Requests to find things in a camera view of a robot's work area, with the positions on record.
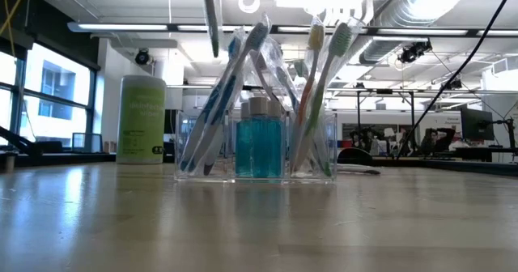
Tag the teal mouthwash bottle white cap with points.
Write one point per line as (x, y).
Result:
(259, 142)
(274, 150)
(243, 150)

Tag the blue white toothbrush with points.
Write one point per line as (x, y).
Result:
(210, 98)
(224, 98)

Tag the clear acrylic organizer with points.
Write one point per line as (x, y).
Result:
(180, 175)

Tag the black round chair back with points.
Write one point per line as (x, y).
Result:
(355, 154)

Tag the green disinfecting wipes canister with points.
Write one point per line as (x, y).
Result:
(141, 122)

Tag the long ceiling light bar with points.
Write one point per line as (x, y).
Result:
(121, 27)

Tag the small dark monitor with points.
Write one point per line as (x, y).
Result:
(87, 142)

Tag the person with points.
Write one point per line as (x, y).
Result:
(437, 140)

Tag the black desk monitor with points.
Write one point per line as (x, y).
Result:
(477, 124)

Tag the black ceiling camera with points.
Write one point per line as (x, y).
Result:
(142, 57)
(413, 53)
(451, 85)

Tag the silver spiral ceiling duct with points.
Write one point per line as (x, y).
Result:
(404, 17)

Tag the black window frame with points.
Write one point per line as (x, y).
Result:
(19, 102)

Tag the black diagonal frame strut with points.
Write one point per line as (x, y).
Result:
(16, 141)

